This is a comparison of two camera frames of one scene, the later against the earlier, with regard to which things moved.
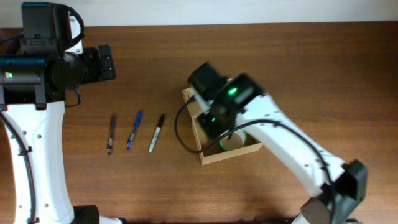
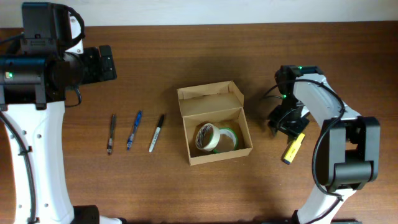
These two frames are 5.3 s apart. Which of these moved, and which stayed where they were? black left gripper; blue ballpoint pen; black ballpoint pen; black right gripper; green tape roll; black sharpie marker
Moved: green tape roll; black right gripper
Stayed: black left gripper; black ballpoint pen; blue ballpoint pen; black sharpie marker
